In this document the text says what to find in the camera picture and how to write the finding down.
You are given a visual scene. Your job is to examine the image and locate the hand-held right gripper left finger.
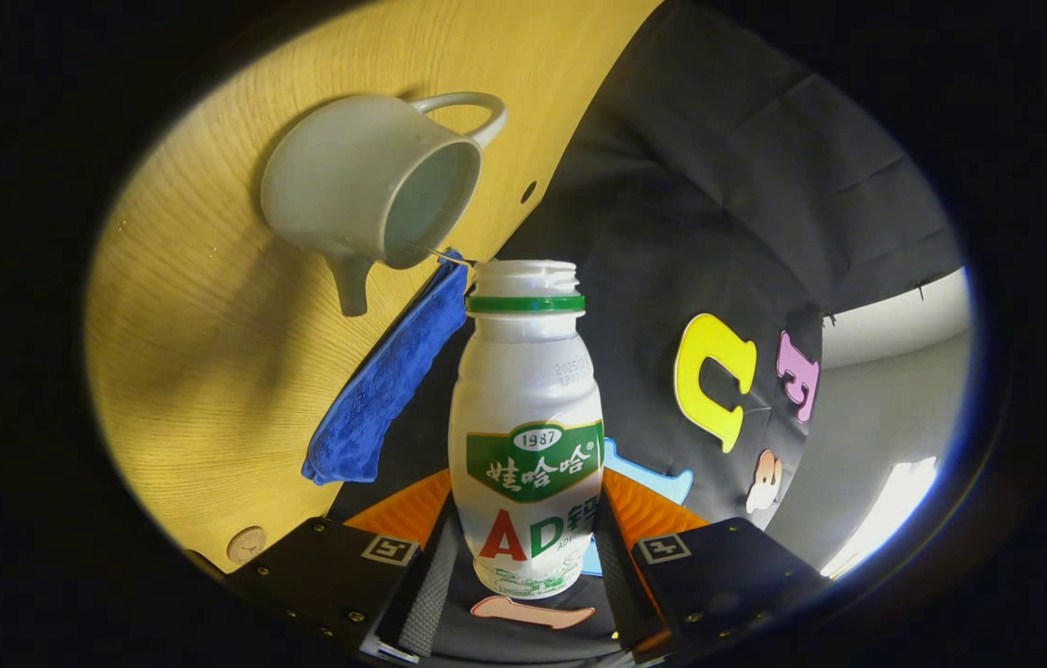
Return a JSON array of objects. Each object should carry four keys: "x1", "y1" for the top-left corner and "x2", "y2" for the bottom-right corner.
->
[{"x1": 225, "y1": 469, "x2": 461, "y2": 662}]

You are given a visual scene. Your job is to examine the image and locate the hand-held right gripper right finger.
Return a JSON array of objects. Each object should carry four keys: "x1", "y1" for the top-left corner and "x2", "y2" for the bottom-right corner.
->
[{"x1": 590, "y1": 467, "x2": 829, "y2": 665}]

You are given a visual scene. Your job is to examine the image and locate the ceiling light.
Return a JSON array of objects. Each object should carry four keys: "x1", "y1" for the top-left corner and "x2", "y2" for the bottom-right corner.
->
[{"x1": 821, "y1": 456, "x2": 939, "y2": 581}]

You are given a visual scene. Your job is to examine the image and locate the round brown coaster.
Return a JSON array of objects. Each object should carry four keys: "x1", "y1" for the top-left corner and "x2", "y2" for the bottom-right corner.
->
[{"x1": 226, "y1": 526, "x2": 267, "y2": 565}]

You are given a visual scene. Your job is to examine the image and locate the white green-label water bottle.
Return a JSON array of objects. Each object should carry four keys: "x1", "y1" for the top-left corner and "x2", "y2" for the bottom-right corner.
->
[{"x1": 448, "y1": 260, "x2": 605, "y2": 600}]

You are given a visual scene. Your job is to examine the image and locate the blue towel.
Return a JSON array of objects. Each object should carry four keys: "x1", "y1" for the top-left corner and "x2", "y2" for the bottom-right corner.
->
[{"x1": 302, "y1": 249, "x2": 471, "y2": 486}]

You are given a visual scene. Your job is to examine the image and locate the black backdrop cloth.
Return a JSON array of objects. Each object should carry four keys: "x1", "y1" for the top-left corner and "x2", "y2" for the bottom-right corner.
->
[{"x1": 329, "y1": 0, "x2": 965, "y2": 665}]

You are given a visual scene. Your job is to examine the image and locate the white teacup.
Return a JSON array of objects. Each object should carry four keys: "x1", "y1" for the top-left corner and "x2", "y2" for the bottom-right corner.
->
[{"x1": 261, "y1": 91, "x2": 508, "y2": 318}]

